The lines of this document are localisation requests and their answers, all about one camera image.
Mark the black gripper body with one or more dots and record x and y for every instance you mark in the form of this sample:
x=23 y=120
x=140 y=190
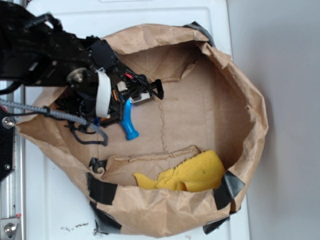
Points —
x=96 y=76

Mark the blue plastic bottle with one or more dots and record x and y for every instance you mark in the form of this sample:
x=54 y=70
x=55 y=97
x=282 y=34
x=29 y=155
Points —
x=129 y=122

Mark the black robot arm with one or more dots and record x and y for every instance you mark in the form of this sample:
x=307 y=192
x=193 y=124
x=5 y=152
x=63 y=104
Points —
x=36 y=51

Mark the white plastic tray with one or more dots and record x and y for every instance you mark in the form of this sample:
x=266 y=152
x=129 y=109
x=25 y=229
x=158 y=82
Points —
x=55 y=209

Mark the brown paper bag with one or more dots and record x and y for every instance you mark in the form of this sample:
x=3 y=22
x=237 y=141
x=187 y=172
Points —
x=209 y=104

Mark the yellow cloth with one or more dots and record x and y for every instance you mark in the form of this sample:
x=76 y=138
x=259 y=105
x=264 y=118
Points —
x=190 y=175

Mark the black mounting bracket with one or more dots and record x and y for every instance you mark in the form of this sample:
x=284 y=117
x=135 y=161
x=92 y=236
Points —
x=7 y=132

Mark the aluminium frame rail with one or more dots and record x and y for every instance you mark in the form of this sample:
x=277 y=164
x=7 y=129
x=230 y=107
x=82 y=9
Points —
x=12 y=193

